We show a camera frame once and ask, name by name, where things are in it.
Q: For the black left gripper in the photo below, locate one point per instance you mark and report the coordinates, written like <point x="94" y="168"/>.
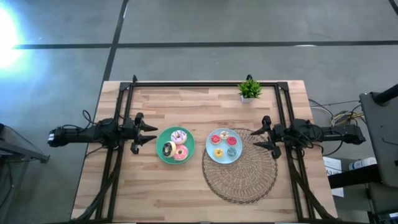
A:
<point x="132" y="133"/>

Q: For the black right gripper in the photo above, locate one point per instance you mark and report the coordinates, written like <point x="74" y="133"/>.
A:
<point x="278" y="134"/>

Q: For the big chocolate frosted donut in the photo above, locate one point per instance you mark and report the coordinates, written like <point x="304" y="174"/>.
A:
<point x="165" y="149"/>

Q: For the small red frosted donut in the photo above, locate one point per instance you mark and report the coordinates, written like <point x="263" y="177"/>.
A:
<point x="234" y="143"/>

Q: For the small blue frosted donut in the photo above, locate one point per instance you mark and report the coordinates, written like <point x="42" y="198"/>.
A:
<point x="234" y="154"/>

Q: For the big lilac frosted donut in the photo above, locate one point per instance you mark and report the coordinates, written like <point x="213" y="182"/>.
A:
<point x="183" y="140"/>

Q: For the small cream donut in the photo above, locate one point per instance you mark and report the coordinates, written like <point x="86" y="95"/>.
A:
<point x="226" y="137"/>

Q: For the big pink frosted donut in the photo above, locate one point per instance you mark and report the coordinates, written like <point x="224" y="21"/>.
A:
<point x="185" y="155"/>

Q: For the small yellow frosted donut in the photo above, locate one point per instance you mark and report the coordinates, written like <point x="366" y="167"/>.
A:
<point x="221" y="155"/>

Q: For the small pink frosted donut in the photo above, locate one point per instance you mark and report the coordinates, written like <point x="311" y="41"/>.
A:
<point x="212" y="139"/>

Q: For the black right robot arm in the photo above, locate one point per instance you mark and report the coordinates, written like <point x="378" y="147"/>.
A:
<point x="342" y="134"/>

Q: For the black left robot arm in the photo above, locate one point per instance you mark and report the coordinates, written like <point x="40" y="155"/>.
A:
<point x="77" y="135"/>

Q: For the green round plate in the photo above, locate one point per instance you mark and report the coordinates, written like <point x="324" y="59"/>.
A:
<point x="161" y="137"/>

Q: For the light blue round plate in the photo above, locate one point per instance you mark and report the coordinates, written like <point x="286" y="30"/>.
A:
<point x="224" y="160"/>

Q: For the green plant in white pot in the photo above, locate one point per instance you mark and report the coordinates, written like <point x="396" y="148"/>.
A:
<point x="250" y="88"/>

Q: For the round woven placemat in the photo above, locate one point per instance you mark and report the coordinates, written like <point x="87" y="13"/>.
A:
<point x="239" y="183"/>

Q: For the white paper sheet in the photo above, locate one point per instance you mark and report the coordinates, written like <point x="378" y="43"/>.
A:
<point x="331" y="165"/>

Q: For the black flat bar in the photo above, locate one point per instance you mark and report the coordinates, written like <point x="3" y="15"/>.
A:
<point x="354" y="176"/>

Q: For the white plastic bottle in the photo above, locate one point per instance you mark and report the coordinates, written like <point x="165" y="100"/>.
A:
<point x="362" y="163"/>

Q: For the grey cart panel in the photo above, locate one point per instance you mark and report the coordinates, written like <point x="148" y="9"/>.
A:
<point x="379" y="133"/>

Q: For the black metal stand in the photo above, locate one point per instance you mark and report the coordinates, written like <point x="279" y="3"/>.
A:
<point x="25" y="154"/>

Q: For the black pole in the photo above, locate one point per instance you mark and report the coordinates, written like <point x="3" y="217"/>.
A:
<point x="387" y="93"/>

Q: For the black aluminium table frame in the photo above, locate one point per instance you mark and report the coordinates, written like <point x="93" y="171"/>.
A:
<point x="202" y="84"/>

